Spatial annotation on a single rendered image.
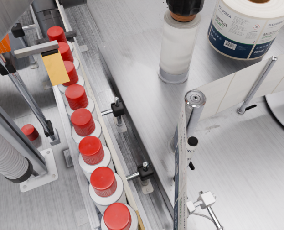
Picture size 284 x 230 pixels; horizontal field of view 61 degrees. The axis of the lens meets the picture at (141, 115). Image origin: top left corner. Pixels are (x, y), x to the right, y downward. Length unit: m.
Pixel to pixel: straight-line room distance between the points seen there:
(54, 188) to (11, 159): 0.31
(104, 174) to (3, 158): 0.12
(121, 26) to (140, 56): 0.23
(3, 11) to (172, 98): 0.52
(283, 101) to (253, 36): 0.19
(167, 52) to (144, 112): 0.16
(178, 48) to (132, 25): 0.38
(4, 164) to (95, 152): 0.11
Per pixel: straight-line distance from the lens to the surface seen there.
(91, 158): 0.35
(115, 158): 0.52
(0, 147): 0.30
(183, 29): 0.56
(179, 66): 0.64
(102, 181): 0.33
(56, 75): 0.44
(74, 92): 0.41
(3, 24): 0.19
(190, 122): 0.45
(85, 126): 0.37
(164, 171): 0.55
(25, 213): 0.63
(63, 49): 0.49
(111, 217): 0.32
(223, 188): 0.57
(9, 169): 0.33
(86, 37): 0.92
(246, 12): 0.72
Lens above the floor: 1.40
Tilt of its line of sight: 57 degrees down
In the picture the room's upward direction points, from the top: 1 degrees clockwise
